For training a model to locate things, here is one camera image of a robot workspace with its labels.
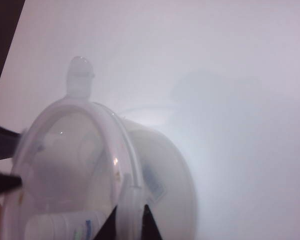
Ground clear lid with clip tabs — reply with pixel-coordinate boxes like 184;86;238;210
1;56;145;240

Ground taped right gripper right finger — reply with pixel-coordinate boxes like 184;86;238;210
141;204;164;240

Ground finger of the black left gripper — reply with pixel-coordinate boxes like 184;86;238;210
0;172;23;195

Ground small white medicine bottle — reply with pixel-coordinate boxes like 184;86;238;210
24;209;111;240

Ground round clear plastic box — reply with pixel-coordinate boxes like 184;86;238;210
93;101;199;240

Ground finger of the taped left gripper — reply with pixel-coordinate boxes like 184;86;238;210
0;121;25;162

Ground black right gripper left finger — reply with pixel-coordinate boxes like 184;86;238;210
93;204;121;240

